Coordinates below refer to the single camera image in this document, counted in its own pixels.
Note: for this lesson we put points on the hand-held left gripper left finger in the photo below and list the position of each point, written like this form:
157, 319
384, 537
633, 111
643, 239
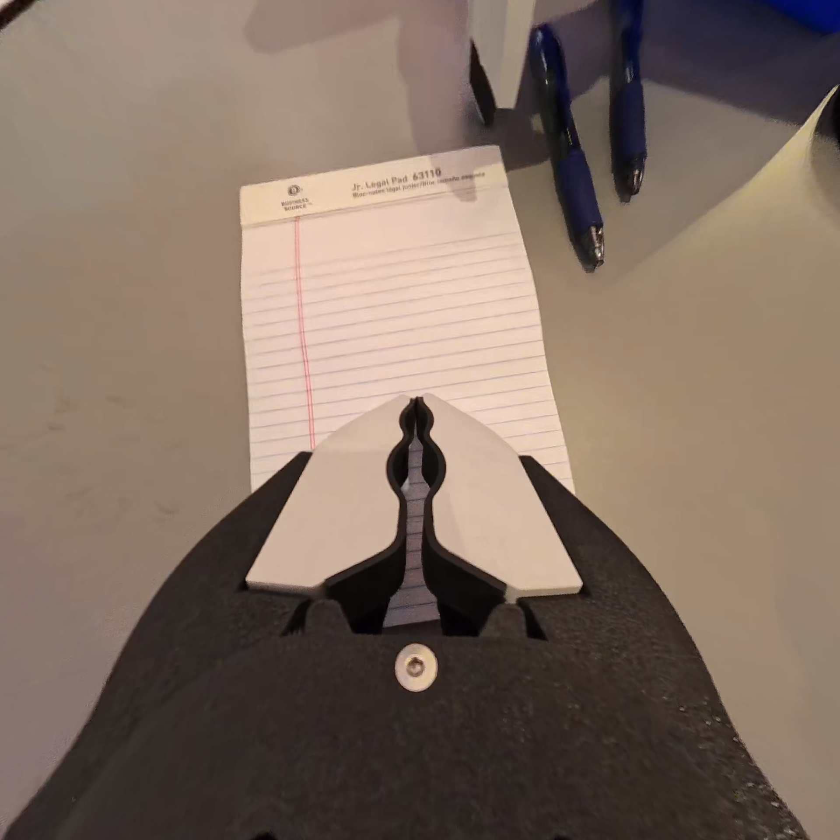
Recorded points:
328, 518

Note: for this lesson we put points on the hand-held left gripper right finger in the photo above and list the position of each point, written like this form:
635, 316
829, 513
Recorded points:
505, 518

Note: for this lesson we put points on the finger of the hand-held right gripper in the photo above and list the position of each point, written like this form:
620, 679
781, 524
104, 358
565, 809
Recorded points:
571, 6
505, 52

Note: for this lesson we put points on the blue retractable pen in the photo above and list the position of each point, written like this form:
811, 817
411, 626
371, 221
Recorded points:
627, 118
574, 184

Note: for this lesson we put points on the white lined notepad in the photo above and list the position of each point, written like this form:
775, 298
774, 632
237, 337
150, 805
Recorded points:
394, 308

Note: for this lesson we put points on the blue plastic bin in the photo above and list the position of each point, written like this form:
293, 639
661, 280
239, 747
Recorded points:
794, 13

